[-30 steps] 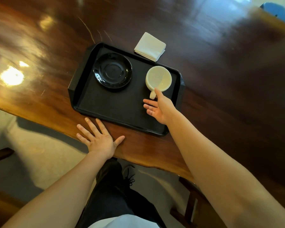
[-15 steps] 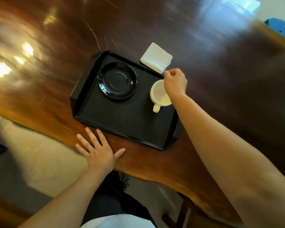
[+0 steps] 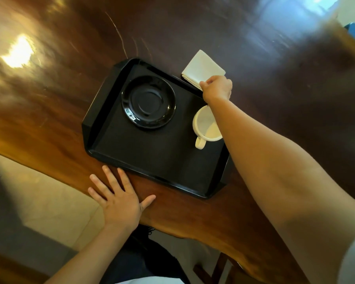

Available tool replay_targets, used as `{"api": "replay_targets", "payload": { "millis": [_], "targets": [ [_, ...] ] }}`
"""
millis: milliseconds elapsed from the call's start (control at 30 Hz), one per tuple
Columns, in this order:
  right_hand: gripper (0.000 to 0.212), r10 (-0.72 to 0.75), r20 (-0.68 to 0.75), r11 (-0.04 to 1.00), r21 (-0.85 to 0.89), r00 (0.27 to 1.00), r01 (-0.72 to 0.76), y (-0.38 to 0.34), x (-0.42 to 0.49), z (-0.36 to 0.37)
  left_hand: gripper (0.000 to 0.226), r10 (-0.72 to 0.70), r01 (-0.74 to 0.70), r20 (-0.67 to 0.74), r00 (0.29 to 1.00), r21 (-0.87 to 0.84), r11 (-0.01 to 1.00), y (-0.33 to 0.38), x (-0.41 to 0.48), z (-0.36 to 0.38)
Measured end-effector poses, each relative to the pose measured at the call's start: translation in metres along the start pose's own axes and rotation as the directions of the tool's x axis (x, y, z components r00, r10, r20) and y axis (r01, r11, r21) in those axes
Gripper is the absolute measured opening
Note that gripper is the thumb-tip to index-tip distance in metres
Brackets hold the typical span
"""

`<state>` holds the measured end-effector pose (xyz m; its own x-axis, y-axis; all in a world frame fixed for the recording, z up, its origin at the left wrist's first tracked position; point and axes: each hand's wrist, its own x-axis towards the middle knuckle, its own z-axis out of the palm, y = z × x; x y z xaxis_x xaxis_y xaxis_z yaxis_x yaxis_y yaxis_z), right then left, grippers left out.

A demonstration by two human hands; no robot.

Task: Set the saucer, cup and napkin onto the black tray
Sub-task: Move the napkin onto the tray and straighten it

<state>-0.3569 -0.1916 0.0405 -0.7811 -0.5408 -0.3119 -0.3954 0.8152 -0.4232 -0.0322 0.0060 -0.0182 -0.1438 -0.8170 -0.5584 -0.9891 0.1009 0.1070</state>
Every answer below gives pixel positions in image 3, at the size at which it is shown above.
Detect black plastic tray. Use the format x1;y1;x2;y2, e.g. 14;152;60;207
82;57;232;200

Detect person's left hand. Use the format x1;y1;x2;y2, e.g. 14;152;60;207
88;165;157;232

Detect wooden bench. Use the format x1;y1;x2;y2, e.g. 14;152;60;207
0;248;49;284

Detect white ceramic cup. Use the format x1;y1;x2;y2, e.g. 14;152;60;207
192;105;224;150

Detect white napkin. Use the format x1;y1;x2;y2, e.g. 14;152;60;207
181;50;226;92

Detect person's right forearm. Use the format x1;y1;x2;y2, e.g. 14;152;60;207
206;97;355;284

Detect person's dark trousers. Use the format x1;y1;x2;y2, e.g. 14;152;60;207
100;224;191;284

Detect person's right hand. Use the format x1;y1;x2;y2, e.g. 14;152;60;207
199;75;233;104

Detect wooden chair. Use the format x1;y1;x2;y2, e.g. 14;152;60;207
192;252;256;284

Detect person's left forearm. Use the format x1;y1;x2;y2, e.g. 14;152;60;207
44;223;140;284

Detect black saucer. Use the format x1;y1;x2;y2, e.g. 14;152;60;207
121;75;177;130

